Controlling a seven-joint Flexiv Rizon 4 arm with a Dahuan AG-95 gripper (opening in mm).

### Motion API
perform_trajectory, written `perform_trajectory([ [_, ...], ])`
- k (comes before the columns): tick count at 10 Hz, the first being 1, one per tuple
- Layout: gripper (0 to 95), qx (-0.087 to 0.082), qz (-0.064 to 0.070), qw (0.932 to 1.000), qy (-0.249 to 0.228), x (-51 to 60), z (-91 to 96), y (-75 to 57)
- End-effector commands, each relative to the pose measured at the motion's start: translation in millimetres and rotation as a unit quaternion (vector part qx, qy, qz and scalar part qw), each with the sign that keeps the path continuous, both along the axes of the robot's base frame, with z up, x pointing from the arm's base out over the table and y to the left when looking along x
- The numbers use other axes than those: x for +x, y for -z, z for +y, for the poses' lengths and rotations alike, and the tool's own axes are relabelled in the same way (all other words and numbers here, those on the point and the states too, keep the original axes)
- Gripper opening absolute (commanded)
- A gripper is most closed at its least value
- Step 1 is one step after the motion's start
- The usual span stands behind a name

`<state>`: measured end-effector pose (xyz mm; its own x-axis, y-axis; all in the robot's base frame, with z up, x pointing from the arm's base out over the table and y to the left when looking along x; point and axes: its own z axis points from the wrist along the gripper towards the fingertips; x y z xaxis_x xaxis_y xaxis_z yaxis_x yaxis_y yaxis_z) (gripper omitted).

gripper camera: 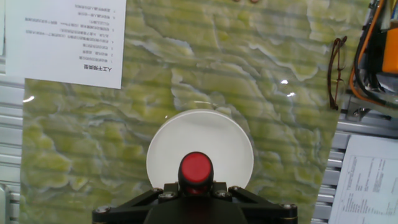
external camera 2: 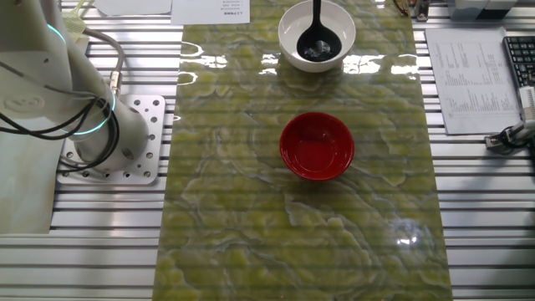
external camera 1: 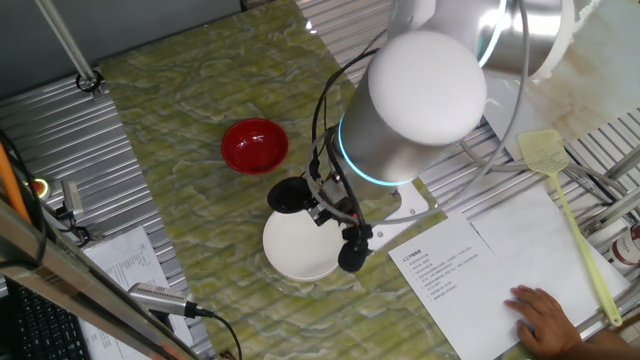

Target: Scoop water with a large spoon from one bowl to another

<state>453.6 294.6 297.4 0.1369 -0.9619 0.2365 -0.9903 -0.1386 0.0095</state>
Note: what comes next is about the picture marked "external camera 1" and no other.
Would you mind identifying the black camera cable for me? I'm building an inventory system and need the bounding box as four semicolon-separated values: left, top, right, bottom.
192;305;245;360

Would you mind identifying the person's bare forearm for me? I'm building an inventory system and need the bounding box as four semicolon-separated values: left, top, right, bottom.
569;327;640;360

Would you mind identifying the grey hose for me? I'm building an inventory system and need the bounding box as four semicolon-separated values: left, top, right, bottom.
458;138;629;199

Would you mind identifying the black round knob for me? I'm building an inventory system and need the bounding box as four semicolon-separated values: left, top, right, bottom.
337;224;375;274

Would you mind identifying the green marble pattern mat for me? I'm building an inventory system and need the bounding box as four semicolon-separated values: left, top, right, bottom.
97;0;531;360

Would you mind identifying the yellow fly swatter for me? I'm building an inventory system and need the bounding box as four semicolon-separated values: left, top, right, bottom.
516;128;624;329

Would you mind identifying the thick black cable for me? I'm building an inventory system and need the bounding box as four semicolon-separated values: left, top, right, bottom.
324;137;370;236
309;47;381;151

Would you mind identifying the red emergency stop button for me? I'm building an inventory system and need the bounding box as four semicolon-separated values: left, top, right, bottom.
27;177;52;201

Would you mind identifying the person's bare hand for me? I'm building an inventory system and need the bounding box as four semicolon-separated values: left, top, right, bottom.
503;284;585;359

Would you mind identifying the orange tube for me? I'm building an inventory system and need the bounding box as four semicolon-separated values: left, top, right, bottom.
0;142;32;225

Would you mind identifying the black cable ring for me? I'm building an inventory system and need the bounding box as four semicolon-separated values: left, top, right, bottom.
74;68;106;95

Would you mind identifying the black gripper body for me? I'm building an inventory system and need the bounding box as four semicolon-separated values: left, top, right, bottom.
315;172;360;219

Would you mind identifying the steel frame bar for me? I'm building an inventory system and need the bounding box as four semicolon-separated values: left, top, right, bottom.
0;197;201;360

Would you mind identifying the white paper with Chinese text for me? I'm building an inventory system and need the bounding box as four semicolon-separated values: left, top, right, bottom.
388;214;551;360

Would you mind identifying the metal camera mount clamp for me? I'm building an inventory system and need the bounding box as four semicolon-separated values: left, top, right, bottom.
49;202;94;244

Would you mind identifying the silver metal rod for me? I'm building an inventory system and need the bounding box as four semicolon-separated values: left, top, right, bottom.
33;0;104;96

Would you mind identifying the white bowl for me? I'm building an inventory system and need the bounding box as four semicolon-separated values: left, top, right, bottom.
262;205;351;284

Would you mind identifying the silver ribbed camera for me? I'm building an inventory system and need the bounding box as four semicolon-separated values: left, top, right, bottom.
128;282;197;320
59;179;85;217

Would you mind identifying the red bowl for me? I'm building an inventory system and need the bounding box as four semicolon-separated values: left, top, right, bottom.
220;117;290;176

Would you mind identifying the black keyboard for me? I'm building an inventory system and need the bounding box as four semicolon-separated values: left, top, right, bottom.
0;277;94;360

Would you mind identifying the aluminium extrusion bar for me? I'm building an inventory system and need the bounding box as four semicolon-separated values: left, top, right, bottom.
602;144;640;182
579;187;640;236

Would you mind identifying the printed table paper sheet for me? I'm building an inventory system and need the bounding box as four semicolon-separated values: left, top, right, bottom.
79;224;196;360

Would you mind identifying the blank white paper sheet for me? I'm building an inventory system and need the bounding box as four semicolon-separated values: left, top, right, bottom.
471;184;631;326

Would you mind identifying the beige marble pattern sheet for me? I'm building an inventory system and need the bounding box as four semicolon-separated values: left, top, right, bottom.
482;0;640;164

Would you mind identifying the red and white can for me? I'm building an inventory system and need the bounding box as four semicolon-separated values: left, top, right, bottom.
607;222;640;267

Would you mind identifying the black ladle spoon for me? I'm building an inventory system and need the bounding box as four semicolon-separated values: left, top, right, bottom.
266;175;321;215

